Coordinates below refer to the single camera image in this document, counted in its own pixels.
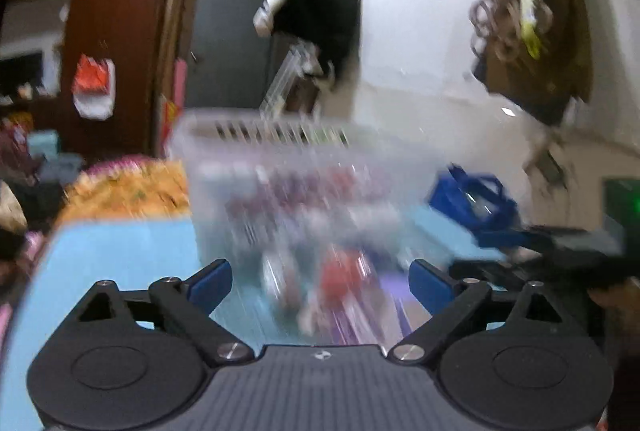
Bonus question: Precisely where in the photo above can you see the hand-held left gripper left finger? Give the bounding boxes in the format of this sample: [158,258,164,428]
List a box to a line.
[74,259,255,368]

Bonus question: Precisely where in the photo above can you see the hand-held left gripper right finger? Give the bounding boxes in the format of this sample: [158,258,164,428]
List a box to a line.
[387,259,564,366]

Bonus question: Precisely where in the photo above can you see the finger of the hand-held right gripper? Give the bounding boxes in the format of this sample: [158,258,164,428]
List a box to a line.
[472,225,623,258]
[449,257,628,294]

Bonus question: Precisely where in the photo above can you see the white plastic lattice basket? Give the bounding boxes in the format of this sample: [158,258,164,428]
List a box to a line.
[169,110,452,273]

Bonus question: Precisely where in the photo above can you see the person's right hand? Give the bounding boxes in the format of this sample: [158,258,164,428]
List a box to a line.
[589,278,640,313]

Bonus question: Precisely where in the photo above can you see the black power adapter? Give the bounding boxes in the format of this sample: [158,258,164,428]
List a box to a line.
[524,130,577,193]

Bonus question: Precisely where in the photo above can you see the blue tote bag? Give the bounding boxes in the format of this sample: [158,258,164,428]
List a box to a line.
[425,165,522,243]

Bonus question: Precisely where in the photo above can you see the floral blanket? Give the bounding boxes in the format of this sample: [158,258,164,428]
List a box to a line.
[64,155,192,224]

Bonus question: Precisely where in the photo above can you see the brown hanging bag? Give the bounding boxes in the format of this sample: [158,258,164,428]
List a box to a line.
[474,0,597,124]

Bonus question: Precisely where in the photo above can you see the pink bottle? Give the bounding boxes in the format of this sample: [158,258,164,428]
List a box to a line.
[174,60,189,108]

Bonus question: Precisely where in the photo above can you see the pile of dark clothes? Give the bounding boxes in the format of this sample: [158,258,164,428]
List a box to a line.
[0,111,87,264]

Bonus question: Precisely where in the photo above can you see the teal box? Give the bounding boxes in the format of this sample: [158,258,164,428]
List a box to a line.
[27,130,62,158]

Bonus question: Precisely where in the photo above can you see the metal crutches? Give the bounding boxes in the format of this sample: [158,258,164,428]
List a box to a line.
[259,38,322,118]

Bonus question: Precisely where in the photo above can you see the orange and white plastic bag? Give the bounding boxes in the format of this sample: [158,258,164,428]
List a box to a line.
[71,54,117,120]

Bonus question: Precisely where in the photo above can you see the grey metal door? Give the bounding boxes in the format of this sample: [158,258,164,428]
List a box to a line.
[184,0,282,110]

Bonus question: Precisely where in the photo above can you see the black television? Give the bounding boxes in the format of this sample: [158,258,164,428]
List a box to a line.
[0,52,46,100]

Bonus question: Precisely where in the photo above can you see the dark red wooden wardrobe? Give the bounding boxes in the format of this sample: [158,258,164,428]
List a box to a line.
[0,0,187,158]

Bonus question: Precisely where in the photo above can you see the coiled grey rope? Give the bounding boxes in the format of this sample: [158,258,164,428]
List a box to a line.
[468,0,554,63]

